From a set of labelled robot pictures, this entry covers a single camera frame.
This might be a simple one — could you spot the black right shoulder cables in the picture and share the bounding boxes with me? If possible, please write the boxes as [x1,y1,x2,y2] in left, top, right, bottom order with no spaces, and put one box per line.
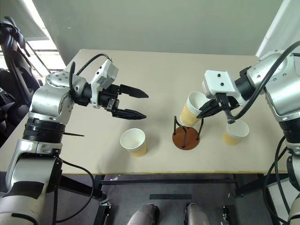
[262,135,293,225]

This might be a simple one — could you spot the yellow ribbed paper cup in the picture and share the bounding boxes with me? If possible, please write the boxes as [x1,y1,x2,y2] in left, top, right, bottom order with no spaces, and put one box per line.
[180,91,212,128]
[222,120,250,146]
[120,127,148,158]

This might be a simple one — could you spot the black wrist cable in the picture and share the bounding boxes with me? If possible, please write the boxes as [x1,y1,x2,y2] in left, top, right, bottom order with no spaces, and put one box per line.
[69,53,113,97]
[225,41,300,124]

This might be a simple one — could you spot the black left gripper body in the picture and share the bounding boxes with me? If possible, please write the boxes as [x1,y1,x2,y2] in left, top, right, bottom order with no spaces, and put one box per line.
[98,83,121,116]

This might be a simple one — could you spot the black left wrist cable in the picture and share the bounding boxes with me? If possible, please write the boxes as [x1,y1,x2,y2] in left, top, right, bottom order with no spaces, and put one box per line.
[69,53,113,97]

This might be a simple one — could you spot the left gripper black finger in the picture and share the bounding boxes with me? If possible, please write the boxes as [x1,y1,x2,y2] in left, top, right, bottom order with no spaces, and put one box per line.
[120,84,150,99]
[112,108,148,120]

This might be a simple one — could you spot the white leaning panel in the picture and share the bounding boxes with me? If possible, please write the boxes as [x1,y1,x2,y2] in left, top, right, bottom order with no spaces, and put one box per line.
[255,0,300,58]

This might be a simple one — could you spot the black left shoulder cable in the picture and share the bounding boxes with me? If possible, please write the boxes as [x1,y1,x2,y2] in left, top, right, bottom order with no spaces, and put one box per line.
[53,158,95,223]

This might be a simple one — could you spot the black metal table frame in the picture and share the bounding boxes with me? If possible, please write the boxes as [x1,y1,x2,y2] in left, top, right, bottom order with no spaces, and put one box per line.
[57,174,267,225]

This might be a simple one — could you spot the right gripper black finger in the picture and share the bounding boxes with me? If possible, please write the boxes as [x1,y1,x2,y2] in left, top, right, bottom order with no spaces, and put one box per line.
[198,98,220,111]
[196,104,222,119]

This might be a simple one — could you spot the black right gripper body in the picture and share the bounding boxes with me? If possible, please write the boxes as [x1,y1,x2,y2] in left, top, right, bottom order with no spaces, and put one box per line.
[215,93,241,110]

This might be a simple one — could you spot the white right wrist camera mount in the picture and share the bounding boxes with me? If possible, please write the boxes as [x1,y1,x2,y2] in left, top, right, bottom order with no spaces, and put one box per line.
[202,69,247,104]

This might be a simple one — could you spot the black office chair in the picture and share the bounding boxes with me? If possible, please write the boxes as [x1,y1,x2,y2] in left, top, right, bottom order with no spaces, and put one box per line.
[0,15,45,143]

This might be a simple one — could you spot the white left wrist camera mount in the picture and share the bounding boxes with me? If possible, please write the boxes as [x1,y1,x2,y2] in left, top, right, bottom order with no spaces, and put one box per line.
[90,59,120,109]

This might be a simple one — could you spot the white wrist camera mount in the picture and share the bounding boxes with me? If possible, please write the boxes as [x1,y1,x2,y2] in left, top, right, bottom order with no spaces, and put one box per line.
[202,69,247,104]
[90,59,120,109]

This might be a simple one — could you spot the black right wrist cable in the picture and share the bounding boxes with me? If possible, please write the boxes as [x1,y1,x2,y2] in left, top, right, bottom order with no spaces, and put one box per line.
[225,41,300,124]

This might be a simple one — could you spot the wire cup holder brown base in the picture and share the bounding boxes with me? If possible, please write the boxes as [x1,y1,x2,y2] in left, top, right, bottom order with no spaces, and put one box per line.
[172,115,204,150]

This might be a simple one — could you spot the black floor tape strip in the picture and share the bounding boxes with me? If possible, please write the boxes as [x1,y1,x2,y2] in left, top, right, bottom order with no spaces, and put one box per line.
[149,194,193,201]

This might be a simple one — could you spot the dark rounded robot foot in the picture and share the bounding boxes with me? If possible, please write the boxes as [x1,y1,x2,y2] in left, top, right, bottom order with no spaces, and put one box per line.
[127,203,160,225]
[186,202,211,225]

